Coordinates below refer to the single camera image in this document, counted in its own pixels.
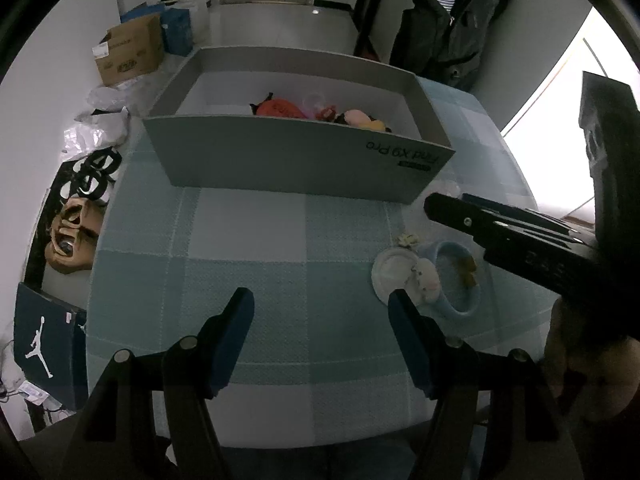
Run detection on white label tag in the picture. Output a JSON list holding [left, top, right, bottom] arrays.
[[20, 380, 51, 409]]

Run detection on light blue ring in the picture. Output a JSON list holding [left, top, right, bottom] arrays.
[[431, 241, 489, 319]]

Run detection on person's right hand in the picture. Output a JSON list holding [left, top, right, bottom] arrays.
[[544, 305, 640, 423]]

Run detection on black door panel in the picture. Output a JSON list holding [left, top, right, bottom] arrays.
[[352, 0, 401, 61]]

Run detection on small white plush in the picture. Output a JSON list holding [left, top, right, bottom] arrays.
[[410, 257, 442, 304]]

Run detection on dark hanging jacket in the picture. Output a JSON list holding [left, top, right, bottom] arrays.
[[390, 0, 513, 92]]

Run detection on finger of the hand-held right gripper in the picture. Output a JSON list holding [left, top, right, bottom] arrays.
[[462, 193, 582, 237], [424, 192, 582, 249]]

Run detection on pale round disc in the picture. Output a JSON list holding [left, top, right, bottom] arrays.
[[371, 248, 422, 307]]

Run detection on blue flat box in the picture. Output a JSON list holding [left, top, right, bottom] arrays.
[[120, 2, 166, 23]]

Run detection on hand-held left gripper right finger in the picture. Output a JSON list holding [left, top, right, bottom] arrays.
[[387, 287, 581, 480]]

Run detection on clear plastic bags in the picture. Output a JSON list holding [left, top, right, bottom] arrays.
[[62, 85, 132, 158]]

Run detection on grey cardboard box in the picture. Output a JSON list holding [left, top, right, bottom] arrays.
[[141, 46, 457, 205]]

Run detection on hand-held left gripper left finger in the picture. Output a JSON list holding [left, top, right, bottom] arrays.
[[75, 287, 256, 480]]

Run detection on red round disc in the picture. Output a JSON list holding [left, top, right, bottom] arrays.
[[255, 97, 307, 119]]

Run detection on brown cardboard box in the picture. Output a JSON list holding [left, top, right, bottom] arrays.
[[92, 14, 166, 87]]

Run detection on blue checked tablecloth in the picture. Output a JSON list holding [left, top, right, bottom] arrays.
[[85, 50, 567, 448]]

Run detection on blue shoe box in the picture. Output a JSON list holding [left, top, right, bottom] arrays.
[[12, 281, 88, 411]]

